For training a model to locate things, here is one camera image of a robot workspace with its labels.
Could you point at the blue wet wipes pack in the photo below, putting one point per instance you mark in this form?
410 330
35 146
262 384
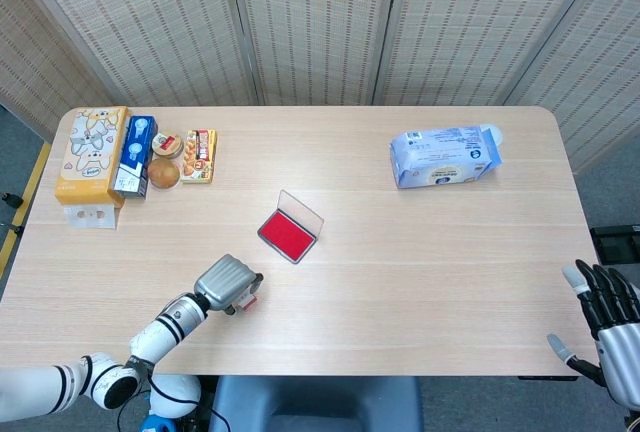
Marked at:
440 157

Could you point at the grey blue robot chest cover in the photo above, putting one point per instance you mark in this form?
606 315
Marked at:
315 404

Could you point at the yellow floor tape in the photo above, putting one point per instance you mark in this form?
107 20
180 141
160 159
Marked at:
30 187

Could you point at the small red white stamp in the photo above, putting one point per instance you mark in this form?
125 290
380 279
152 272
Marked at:
246 302

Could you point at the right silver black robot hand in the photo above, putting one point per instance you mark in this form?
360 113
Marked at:
620 352

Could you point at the white rounded robot cover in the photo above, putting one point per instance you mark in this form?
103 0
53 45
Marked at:
177 394

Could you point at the red ink pad clear lid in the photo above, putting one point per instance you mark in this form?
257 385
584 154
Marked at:
285 232

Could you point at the round food tin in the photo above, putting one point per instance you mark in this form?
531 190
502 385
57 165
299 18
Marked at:
167 144

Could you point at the yellow curry box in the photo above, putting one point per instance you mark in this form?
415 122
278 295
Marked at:
198 157

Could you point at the black stand foot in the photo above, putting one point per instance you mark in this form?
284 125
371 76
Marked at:
11 199
12 228

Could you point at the yellow cartoon tissue box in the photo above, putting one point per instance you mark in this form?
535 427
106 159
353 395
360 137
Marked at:
90 152

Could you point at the brown bread bun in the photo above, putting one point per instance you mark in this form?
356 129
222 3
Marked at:
163 172

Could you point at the woven folding screen panel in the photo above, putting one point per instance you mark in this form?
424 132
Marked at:
150 27
30 52
600 52
475 27
315 27

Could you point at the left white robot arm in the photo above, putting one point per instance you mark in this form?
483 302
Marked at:
165 327

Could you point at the blue robot base part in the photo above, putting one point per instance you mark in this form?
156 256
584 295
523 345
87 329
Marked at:
157 424

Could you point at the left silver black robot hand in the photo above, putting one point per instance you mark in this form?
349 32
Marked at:
225 282

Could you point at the blue light bulb box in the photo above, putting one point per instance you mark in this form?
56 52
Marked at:
135 152

